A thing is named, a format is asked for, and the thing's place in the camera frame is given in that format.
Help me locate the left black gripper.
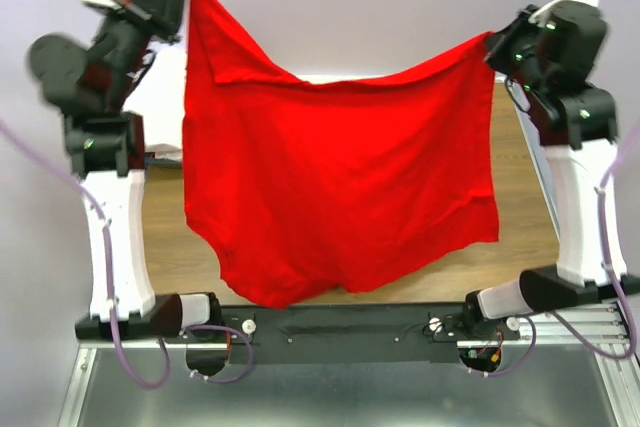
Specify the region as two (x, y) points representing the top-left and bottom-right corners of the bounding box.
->
(76, 0), (188, 111)

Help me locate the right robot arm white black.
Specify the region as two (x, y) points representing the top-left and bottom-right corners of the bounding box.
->
(459, 0), (639, 339)

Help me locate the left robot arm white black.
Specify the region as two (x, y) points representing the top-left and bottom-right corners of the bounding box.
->
(28, 0), (222, 342)

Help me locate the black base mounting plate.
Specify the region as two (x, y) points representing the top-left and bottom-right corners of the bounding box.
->
(164, 302), (521, 367)

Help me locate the bright red t-shirt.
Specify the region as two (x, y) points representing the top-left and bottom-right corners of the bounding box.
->
(182, 0), (499, 308)

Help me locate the white t-shirt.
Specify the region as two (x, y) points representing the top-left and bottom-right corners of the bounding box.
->
(122, 41), (187, 158)

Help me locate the grey laundry basket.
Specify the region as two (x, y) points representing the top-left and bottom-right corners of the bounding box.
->
(145, 155), (182, 168)

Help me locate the aluminium extrusion frame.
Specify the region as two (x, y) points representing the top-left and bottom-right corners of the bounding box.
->
(60, 306), (639, 426)

